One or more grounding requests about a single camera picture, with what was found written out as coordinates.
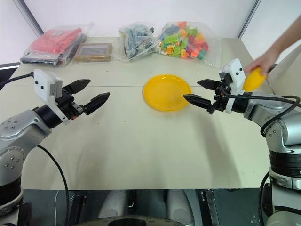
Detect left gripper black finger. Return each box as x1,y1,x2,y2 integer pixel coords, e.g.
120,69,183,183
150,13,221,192
62,79,92,96
83,91,111,116

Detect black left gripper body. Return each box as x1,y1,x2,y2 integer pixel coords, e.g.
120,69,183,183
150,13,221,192
54,89,86,121

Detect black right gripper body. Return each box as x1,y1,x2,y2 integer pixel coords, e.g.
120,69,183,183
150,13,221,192
207,73,233,116

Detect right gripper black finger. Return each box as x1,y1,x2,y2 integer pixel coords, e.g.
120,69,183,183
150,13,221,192
196,79,222,91
182,93,214,113

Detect yellow fruit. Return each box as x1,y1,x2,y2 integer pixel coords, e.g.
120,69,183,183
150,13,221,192
242,67,269,92

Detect yellow round plate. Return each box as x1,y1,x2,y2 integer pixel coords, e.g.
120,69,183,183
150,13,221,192
143,74,192,112

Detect person's bare hand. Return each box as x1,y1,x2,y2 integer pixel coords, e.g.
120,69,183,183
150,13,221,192
244,48,282,76

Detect brown framed box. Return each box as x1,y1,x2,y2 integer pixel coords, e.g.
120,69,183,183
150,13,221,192
74,42,113,63

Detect plastic bag of red blocks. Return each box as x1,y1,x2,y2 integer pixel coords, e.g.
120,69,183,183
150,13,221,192
20,22,95,68

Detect plastic bag of colourful blocks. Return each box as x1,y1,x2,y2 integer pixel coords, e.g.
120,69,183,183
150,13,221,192
154,21,221,68

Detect plastic bag of dark parts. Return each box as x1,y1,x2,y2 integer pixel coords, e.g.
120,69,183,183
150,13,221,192
118,22,160,62

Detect black strut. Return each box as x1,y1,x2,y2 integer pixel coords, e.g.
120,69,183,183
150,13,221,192
199,189,220,226
70,193,86,226

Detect dark round base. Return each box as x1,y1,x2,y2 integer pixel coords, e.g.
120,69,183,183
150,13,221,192
79,215,212,226

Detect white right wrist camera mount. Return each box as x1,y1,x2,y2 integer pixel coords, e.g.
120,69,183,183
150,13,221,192
218,58,247,115

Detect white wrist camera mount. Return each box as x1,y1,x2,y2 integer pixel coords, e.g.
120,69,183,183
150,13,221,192
218,58,247,115
33,69,71,125

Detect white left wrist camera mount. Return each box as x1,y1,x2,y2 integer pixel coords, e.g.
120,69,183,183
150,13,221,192
33,69,71,125

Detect grey frame post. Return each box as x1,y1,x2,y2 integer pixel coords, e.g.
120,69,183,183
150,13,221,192
17,0,44,36
237,0,262,38

